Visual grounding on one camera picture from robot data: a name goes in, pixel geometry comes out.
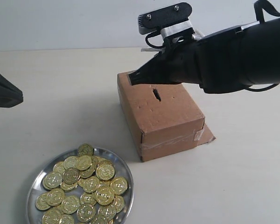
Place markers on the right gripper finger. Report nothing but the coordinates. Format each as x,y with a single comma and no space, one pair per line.
136,79
151,69

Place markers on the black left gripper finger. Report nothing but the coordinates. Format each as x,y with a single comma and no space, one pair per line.
10,95

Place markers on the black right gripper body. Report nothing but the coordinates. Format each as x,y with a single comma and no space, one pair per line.
180,66

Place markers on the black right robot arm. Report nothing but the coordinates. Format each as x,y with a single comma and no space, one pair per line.
234,59

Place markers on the brown cardboard slotted box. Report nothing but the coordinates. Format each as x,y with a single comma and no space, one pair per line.
163,119

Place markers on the gold coin on plate rim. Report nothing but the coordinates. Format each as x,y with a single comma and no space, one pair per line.
85,149

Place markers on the gold coin top centre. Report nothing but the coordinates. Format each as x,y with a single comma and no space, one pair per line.
70,162

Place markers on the gold coin right side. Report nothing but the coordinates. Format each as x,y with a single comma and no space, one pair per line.
105,172

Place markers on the gold coin left side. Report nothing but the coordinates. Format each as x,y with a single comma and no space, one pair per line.
52,180

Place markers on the gold coin dark centre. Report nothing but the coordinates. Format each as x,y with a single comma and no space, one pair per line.
71,175

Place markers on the gold coin plate middle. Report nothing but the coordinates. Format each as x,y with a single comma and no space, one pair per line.
91,184

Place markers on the gold coin far left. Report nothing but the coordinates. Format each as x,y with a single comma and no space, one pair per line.
41,202

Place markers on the round metal plate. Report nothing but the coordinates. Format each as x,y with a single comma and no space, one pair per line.
34,216

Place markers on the gold coin lower centre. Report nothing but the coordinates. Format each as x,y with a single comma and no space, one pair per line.
104,195

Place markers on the gold coin bottom left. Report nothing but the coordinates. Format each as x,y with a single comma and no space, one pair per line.
52,216

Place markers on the gold coin bottom centre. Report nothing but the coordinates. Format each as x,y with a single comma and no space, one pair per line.
86,212

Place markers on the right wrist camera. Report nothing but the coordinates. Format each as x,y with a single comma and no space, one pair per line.
156,20

